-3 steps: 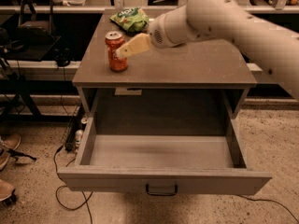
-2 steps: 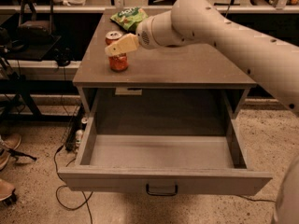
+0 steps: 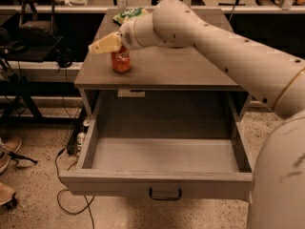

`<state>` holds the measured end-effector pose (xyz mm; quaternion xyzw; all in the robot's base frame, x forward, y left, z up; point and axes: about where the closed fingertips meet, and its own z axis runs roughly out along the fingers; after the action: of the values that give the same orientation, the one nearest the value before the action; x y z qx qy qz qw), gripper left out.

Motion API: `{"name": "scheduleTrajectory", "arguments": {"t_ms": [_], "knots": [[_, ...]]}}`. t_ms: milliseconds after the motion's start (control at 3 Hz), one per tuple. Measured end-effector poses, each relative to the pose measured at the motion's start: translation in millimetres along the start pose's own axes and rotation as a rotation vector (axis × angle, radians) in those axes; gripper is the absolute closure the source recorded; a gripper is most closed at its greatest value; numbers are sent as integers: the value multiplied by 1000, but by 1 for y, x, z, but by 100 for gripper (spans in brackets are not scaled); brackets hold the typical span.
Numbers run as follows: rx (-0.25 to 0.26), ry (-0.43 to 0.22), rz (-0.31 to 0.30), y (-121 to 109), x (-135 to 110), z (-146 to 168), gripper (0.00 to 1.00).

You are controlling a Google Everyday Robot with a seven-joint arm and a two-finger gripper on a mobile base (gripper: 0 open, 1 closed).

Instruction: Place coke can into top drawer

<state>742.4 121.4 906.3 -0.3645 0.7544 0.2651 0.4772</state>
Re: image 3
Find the brown shoe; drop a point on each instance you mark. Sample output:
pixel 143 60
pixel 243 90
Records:
pixel 7 148
pixel 8 200

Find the black drawer handle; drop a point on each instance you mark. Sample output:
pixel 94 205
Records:
pixel 165 195

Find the grey cabinet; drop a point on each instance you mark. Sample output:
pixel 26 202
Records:
pixel 180 86

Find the black bag on shelf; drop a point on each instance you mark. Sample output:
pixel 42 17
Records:
pixel 37 32

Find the brown shoe upper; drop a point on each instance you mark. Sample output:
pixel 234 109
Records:
pixel 7 148

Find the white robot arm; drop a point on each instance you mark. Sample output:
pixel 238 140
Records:
pixel 275 78

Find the white label under tabletop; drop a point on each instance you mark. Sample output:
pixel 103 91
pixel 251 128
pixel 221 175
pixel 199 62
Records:
pixel 130 93

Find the green chip bag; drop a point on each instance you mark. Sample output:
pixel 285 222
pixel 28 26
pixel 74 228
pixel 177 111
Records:
pixel 126 15

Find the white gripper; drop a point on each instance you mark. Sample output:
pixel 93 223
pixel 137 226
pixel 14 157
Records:
pixel 127 36

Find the red coke can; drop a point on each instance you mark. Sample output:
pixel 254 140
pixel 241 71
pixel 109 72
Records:
pixel 121 62

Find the open grey top drawer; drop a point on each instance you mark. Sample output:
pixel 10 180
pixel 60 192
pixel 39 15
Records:
pixel 203 159

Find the brown shoe lower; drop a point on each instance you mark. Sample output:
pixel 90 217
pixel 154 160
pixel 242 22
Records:
pixel 8 200

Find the black headphones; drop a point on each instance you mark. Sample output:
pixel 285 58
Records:
pixel 64 59

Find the black power strip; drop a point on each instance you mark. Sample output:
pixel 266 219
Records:
pixel 75 128

